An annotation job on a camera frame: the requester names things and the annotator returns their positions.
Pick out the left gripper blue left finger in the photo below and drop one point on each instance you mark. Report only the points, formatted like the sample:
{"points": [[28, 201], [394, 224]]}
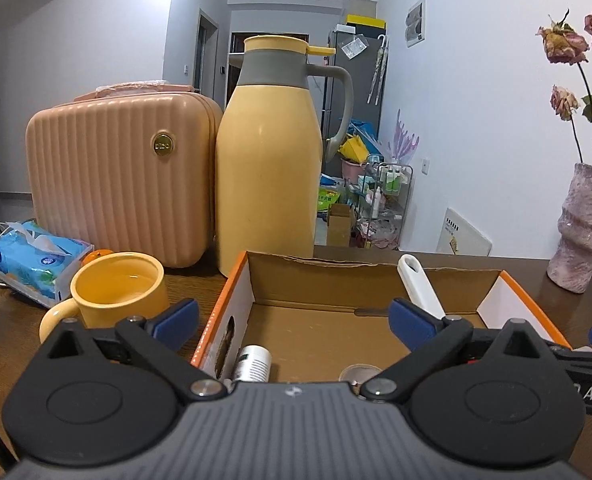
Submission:
{"points": [[175, 326]]}

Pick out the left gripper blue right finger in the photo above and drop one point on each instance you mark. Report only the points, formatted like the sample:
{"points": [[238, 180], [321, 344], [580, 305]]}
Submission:
{"points": [[412, 325]]}

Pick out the red lint brush white handle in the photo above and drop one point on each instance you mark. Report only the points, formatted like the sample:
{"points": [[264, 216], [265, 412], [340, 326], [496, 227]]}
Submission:
{"points": [[418, 287]]}

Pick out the clear tape roll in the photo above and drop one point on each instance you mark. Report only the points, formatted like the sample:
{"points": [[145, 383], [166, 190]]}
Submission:
{"points": [[356, 374]]}

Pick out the white spray bottle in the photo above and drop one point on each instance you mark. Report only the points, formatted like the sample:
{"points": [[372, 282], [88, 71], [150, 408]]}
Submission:
{"points": [[253, 364]]}

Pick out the yellow mug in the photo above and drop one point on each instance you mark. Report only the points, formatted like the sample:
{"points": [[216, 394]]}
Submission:
{"points": [[109, 289]]}

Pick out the white board on floor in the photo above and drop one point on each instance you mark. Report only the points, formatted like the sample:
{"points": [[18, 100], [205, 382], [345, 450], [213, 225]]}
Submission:
{"points": [[459, 237]]}

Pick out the pink ceramic vase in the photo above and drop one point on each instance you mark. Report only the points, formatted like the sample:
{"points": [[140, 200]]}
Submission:
{"points": [[571, 265]]}

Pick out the blue tissue pack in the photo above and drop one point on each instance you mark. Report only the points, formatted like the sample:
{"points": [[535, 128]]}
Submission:
{"points": [[39, 264]]}

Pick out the green snack box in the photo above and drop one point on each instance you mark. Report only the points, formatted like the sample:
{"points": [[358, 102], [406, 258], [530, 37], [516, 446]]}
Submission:
{"points": [[327, 198]]}

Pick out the peach ribbed suitcase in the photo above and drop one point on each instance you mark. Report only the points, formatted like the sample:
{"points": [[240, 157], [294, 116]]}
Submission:
{"points": [[128, 168]]}

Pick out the yellow watering can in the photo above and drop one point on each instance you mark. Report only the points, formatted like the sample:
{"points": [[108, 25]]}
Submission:
{"points": [[354, 150]]}

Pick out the yellow thermos jug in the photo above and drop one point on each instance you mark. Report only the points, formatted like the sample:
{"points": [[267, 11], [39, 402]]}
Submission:
{"points": [[269, 150]]}

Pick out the folded umbrella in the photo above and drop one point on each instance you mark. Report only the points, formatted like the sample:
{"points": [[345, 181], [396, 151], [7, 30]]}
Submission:
{"points": [[378, 67]]}

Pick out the grey refrigerator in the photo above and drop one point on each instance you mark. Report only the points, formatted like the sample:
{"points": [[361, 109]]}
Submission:
{"points": [[357, 53]]}

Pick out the yellow box on refrigerator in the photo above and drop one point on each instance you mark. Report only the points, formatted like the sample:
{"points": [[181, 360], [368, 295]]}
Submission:
{"points": [[365, 21]]}

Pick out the wire storage cart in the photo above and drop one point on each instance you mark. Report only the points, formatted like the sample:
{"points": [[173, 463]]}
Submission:
{"points": [[379, 200]]}

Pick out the wall picture frame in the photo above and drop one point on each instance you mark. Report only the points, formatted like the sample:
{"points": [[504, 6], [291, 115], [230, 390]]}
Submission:
{"points": [[415, 24]]}

